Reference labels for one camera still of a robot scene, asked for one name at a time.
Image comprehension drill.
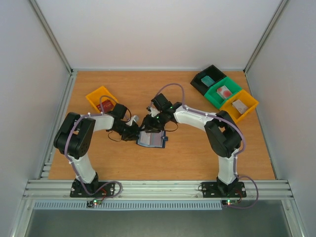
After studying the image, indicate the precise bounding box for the left controller board green LED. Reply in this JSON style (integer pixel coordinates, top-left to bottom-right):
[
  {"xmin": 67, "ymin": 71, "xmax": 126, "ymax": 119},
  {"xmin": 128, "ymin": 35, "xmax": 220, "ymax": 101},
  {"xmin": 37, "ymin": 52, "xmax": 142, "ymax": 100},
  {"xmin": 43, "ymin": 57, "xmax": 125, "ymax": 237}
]
[{"xmin": 86, "ymin": 199, "xmax": 103, "ymax": 208}]

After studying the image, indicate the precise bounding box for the aluminium rail front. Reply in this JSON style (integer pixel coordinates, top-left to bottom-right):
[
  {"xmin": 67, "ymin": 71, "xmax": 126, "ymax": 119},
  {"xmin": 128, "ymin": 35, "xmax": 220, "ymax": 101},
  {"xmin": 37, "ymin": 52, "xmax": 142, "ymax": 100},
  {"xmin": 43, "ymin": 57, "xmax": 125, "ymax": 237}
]
[{"xmin": 23, "ymin": 180, "xmax": 294, "ymax": 200}]

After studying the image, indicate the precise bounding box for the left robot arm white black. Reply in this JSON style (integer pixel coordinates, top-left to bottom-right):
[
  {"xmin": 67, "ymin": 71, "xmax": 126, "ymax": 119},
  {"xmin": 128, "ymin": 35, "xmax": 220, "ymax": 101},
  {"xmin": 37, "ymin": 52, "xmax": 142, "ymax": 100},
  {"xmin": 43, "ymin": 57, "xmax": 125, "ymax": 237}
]
[{"xmin": 53, "ymin": 104, "xmax": 139, "ymax": 198}]

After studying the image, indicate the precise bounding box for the aluminium frame post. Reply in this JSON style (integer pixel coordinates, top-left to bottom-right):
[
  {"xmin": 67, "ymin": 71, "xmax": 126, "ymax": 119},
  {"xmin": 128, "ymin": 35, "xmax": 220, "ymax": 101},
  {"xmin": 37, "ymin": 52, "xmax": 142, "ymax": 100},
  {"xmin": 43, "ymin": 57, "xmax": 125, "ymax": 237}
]
[
  {"xmin": 28, "ymin": 0, "xmax": 73, "ymax": 75},
  {"xmin": 243, "ymin": 0, "xmax": 290, "ymax": 74}
]

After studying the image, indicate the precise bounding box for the white grey card stack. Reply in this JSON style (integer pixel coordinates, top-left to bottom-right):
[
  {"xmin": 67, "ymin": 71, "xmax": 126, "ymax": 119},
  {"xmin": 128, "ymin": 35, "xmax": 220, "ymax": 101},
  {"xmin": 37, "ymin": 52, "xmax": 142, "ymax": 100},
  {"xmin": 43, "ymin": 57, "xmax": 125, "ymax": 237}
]
[{"xmin": 232, "ymin": 99, "xmax": 248, "ymax": 115}]

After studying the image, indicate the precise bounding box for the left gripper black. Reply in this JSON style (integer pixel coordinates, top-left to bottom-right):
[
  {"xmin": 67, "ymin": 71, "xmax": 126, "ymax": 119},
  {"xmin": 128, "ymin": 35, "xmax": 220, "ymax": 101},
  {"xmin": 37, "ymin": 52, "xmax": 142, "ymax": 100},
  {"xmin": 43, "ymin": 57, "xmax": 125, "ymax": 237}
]
[{"xmin": 114, "ymin": 122, "xmax": 144, "ymax": 141}]

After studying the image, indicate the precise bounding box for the purple cable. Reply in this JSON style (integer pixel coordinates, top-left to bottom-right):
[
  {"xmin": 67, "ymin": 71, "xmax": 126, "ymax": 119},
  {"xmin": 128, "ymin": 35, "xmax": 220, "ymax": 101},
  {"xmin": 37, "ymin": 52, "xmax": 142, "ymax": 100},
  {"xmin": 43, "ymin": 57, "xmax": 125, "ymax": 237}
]
[
  {"xmin": 153, "ymin": 83, "xmax": 259, "ymax": 209},
  {"xmin": 63, "ymin": 95, "xmax": 131, "ymax": 198}
]

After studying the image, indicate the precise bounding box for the slotted cable duct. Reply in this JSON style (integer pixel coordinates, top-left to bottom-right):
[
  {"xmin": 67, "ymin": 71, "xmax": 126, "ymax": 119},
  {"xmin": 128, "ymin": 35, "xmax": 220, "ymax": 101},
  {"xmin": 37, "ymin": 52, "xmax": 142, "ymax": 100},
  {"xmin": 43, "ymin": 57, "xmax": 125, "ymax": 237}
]
[{"xmin": 33, "ymin": 200, "xmax": 222, "ymax": 211}]

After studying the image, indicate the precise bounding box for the aluminium frame post right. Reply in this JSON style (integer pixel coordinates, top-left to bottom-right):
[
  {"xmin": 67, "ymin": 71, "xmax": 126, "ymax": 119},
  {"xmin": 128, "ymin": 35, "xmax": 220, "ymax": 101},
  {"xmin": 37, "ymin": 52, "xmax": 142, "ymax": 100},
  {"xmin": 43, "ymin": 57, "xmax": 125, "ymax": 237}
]
[{"xmin": 243, "ymin": 0, "xmax": 290, "ymax": 74}]

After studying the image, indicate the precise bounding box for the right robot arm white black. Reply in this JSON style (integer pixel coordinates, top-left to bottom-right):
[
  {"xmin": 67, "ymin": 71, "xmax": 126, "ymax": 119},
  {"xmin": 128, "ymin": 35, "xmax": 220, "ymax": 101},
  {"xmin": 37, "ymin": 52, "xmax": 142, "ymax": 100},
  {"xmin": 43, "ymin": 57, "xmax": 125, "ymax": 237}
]
[{"xmin": 140, "ymin": 93, "xmax": 242, "ymax": 197}]

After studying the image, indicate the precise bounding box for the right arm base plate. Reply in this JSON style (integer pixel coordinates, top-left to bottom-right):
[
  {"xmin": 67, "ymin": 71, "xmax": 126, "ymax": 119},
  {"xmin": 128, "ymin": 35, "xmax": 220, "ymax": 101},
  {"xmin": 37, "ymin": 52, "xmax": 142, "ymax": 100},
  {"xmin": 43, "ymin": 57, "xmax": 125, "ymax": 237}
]
[{"xmin": 198, "ymin": 182, "xmax": 247, "ymax": 198}]

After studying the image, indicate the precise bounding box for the yellow bin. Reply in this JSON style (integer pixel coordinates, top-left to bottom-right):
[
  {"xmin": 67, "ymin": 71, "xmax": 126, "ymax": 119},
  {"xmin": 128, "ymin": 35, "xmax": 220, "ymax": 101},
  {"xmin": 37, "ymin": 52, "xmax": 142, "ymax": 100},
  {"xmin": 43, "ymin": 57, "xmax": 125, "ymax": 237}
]
[
  {"xmin": 220, "ymin": 90, "xmax": 259, "ymax": 123},
  {"xmin": 85, "ymin": 86, "xmax": 118, "ymax": 112}
]

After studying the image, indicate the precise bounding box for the yellow bin on right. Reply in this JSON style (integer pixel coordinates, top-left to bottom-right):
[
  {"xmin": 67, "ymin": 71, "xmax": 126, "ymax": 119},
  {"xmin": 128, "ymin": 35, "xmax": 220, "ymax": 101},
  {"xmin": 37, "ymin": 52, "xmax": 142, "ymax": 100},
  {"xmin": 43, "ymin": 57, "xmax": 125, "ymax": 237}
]
[{"xmin": 220, "ymin": 90, "xmax": 259, "ymax": 123}]

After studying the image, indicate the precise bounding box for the aluminium frame post left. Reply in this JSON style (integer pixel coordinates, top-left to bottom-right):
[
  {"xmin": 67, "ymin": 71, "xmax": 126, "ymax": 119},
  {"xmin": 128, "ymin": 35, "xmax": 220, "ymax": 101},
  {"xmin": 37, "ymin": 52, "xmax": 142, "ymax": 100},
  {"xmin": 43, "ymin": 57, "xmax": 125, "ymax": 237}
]
[{"xmin": 28, "ymin": 0, "xmax": 73, "ymax": 75}]

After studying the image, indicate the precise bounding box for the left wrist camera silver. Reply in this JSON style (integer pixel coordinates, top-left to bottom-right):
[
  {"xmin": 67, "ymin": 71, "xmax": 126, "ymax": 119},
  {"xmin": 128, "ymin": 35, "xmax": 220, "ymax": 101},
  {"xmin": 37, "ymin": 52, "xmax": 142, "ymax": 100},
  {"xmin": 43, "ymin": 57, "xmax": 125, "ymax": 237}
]
[{"xmin": 126, "ymin": 115, "xmax": 139, "ymax": 126}]

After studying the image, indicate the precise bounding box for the controller board green led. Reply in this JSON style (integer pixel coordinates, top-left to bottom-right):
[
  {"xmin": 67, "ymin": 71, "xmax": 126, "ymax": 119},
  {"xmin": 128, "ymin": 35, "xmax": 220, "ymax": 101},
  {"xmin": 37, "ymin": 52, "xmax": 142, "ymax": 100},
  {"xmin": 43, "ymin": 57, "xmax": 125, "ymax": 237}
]
[
  {"xmin": 86, "ymin": 199, "xmax": 103, "ymax": 208},
  {"xmin": 222, "ymin": 199, "xmax": 241, "ymax": 206}
]

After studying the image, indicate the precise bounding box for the yellow bin on left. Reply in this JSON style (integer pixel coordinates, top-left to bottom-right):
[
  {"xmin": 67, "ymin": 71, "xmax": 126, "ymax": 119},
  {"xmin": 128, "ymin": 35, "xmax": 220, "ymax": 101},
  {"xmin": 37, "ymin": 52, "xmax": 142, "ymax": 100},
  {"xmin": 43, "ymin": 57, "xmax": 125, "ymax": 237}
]
[{"xmin": 85, "ymin": 86, "xmax": 118, "ymax": 112}]

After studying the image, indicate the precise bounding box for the white pink patterned card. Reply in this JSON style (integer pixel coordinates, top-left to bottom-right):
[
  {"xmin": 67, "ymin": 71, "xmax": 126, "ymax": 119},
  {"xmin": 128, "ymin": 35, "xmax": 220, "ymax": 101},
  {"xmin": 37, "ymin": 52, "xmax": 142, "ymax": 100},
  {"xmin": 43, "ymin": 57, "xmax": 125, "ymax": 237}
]
[{"xmin": 137, "ymin": 131, "xmax": 153, "ymax": 147}]

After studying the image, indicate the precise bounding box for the right controller board green LED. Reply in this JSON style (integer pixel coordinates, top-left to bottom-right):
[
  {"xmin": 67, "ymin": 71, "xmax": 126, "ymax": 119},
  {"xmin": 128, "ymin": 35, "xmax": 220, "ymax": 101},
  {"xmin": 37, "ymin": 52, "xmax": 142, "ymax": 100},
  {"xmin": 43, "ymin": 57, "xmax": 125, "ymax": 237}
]
[{"xmin": 222, "ymin": 199, "xmax": 241, "ymax": 206}]

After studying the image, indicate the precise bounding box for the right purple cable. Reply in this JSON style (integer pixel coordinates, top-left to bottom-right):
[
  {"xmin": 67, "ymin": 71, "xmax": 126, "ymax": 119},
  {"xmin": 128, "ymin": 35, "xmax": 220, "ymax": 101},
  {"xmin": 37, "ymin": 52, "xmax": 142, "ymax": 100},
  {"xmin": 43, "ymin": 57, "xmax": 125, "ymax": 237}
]
[{"xmin": 153, "ymin": 83, "xmax": 259, "ymax": 209}]

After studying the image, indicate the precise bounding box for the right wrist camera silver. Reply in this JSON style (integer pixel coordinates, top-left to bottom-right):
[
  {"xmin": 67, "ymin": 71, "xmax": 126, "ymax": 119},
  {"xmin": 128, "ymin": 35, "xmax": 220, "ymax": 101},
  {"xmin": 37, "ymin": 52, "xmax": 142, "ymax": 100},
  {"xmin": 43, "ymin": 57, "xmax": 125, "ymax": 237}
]
[{"xmin": 147, "ymin": 106, "xmax": 159, "ymax": 117}]

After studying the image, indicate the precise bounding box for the white red card stack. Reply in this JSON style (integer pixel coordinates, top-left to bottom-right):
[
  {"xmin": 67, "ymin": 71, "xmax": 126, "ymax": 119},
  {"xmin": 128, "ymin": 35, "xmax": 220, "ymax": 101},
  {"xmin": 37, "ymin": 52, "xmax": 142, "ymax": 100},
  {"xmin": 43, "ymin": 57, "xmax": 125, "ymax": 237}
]
[{"xmin": 216, "ymin": 85, "xmax": 232, "ymax": 100}]

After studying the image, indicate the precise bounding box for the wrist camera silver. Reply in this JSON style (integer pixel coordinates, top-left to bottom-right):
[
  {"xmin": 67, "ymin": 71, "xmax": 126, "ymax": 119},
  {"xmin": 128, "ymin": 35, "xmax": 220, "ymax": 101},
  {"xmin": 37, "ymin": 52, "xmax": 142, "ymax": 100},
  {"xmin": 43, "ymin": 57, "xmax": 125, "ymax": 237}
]
[
  {"xmin": 147, "ymin": 106, "xmax": 159, "ymax": 117},
  {"xmin": 126, "ymin": 115, "xmax": 139, "ymax": 126}
]

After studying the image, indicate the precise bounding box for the blue leather card holder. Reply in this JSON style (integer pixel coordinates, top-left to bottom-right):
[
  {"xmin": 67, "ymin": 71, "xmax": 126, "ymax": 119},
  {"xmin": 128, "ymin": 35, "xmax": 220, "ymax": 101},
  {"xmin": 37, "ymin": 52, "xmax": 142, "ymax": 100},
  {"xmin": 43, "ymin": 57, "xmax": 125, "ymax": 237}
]
[{"xmin": 136, "ymin": 131, "xmax": 168, "ymax": 148}]

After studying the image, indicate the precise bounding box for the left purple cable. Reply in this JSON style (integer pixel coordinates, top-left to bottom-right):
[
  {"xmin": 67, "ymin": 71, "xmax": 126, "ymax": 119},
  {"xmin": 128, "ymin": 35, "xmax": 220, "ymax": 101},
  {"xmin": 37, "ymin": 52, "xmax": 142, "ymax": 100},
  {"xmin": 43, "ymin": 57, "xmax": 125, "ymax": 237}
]
[{"xmin": 63, "ymin": 95, "xmax": 131, "ymax": 198}]

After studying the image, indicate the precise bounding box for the teal card stack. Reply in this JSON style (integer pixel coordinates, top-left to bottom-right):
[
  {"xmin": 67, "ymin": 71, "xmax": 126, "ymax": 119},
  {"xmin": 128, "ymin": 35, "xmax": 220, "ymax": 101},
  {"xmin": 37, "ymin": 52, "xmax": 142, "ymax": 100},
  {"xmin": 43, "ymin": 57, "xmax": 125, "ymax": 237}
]
[{"xmin": 201, "ymin": 76, "xmax": 214, "ymax": 87}]

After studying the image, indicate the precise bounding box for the green bin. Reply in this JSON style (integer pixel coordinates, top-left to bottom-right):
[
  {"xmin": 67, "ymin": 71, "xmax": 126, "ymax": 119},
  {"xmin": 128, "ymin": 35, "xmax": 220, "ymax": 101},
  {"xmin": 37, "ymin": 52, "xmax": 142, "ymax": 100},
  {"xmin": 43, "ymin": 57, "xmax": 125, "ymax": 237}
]
[{"xmin": 204, "ymin": 77, "xmax": 242, "ymax": 109}]

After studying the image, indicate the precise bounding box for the black bin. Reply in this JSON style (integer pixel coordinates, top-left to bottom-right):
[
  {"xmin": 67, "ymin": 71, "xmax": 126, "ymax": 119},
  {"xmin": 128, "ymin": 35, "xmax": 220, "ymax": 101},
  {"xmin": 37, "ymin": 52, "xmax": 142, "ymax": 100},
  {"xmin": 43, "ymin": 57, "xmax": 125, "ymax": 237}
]
[{"xmin": 190, "ymin": 65, "xmax": 226, "ymax": 95}]

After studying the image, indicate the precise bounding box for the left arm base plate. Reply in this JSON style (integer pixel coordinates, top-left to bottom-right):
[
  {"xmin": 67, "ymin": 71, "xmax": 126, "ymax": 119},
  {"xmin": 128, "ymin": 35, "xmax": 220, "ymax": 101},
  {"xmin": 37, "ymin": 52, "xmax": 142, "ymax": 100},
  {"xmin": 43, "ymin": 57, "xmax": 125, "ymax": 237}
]
[{"xmin": 70, "ymin": 179, "xmax": 116, "ymax": 198}]

